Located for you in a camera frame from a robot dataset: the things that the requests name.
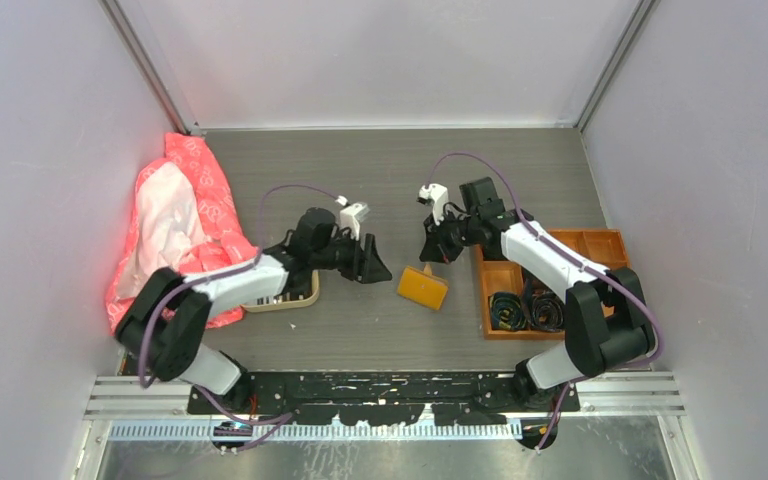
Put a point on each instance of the pink white crumpled cloth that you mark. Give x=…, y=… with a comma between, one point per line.
x=183, y=217

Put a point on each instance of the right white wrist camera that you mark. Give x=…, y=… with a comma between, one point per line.
x=437, y=196

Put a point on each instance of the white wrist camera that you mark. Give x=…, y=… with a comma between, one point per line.
x=351, y=216
x=437, y=196

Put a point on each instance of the rolled dark belt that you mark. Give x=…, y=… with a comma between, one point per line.
x=506, y=312
x=543, y=309

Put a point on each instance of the orange leather card holder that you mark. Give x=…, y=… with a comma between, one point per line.
x=422, y=287

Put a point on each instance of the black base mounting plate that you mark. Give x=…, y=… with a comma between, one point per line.
x=449, y=401

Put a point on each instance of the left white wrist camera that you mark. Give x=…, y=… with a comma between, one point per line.
x=351, y=216

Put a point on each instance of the orange wooden compartment tray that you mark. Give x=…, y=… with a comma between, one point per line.
x=548, y=271

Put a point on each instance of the rolled dark belt left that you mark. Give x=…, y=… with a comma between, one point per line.
x=506, y=312

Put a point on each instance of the rolled dark belt right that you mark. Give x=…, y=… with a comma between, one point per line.
x=543, y=309

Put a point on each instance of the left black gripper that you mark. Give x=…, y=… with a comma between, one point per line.
x=369, y=268

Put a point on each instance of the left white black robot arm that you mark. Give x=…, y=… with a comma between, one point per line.
x=166, y=322

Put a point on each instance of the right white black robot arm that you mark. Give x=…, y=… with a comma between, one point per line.
x=606, y=321

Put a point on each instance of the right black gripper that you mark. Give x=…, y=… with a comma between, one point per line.
x=436, y=248

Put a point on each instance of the beige oval card tray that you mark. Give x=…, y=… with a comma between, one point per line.
x=305, y=296

